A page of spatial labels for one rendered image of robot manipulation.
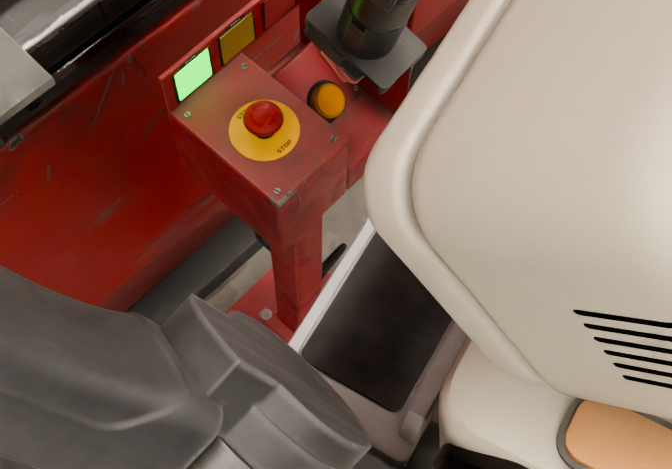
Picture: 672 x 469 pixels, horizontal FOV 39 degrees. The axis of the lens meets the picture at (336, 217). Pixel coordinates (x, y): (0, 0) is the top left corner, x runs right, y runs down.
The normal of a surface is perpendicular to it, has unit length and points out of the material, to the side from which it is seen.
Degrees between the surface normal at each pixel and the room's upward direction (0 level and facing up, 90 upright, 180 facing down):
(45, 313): 67
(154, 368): 56
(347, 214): 0
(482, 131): 43
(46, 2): 0
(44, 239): 90
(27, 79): 0
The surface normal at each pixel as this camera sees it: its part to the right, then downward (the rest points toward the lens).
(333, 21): 0.18, -0.29
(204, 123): 0.02, -0.44
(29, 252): 0.71, 0.64
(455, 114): -0.57, -0.63
